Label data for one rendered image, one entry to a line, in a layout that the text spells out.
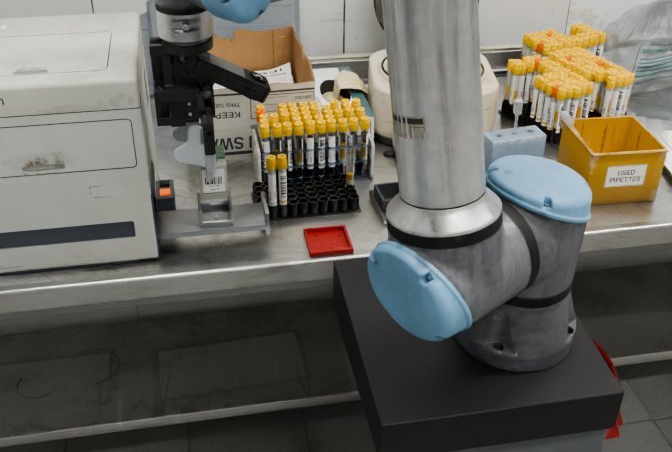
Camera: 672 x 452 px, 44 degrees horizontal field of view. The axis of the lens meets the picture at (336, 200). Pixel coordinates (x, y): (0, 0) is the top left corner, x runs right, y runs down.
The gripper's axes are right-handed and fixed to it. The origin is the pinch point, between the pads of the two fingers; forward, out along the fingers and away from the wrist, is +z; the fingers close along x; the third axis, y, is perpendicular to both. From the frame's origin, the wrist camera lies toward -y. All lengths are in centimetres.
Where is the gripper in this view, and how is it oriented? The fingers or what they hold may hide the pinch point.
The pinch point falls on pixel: (212, 164)
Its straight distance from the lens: 124.4
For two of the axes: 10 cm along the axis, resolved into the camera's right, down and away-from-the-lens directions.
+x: 1.9, 5.1, -8.4
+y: -9.8, 0.9, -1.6
